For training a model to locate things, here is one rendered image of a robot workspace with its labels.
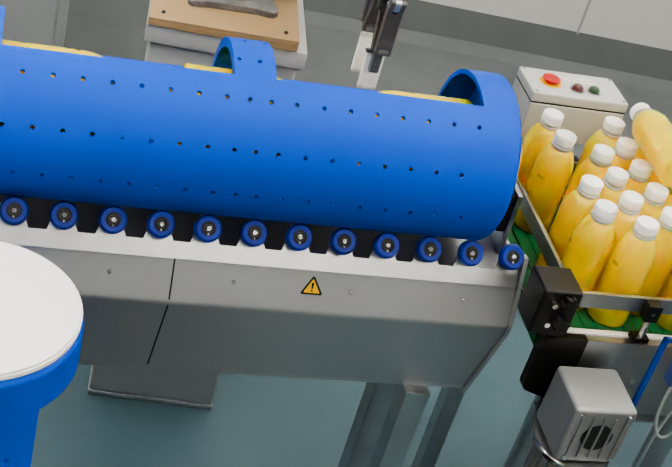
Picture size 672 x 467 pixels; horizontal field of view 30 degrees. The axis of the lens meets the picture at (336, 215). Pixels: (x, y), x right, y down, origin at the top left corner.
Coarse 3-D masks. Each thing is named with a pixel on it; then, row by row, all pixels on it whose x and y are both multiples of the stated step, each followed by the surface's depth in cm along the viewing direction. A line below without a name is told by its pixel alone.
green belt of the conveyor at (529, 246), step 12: (516, 228) 233; (516, 240) 231; (528, 240) 231; (528, 252) 228; (528, 264) 225; (528, 276) 222; (576, 312) 216; (576, 324) 213; (588, 324) 214; (600, 324) 215; (624, 324) 216; (636, 324) 217
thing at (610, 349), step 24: (552, 336) 209; (576, 336) 211; (600, 336) 212; (624, 336) 214; (648, 336) 215; (528, 360) 213; (552, 360) 212; (576, 360) 213; (600, 360) 214; (624, 360) 215; (648, 360) 216; (528, 384) 214; (624, 384) 219; (528, 432) 284
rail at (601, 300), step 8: (584, 296) 207; (592, 296) 208; (600, 296) 208; (608, 296) 208; (616, 296) 209; (624, 296) 209; (632, 296) 210; (640, 296) 210; (648, 296) 211; (584, 304) 208; (592, 304) 209; (600, 304) 209; (608, 304) 209; (616, 304) 210; (624, 304) 210; (632, 304) 210; (640, 304) 211; (664, 304) 212; (664, 312) 213
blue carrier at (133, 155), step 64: (0, 64) 178; (64, 64) 181; (128, 64) 184; (256, 64) 191; (0, 128) 178; (64, 128) 180; (128, 128) 183; (192, 128) 185; (256, 128) 188; (320, 128) 190; (384, 128) 193; (448, 128) 196; (512, 128) 199; (0, 192) 188; (64, 192) 188; (128, 192) 189; (192, 192) 190; (256, 192) 192; (320, 192) 194; (384, 192) 196; (448, 192) 198; (512, 192) 201
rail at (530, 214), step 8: (520, 184) 231; (528, 200) 227; (520, 208) 229; (528, 208) 226; (528, 216) 226; (536, 216) 223; (528, 224) 225; (536, 224) 222; (536, 232) 222; (544, 232) 219; (536, 240) 222; (544, 240) 218; (544, 248) 218; (552, 248) 216; (544, 256) 218; (552, 256) 215; (552, 264) 215; (560, 264) 212
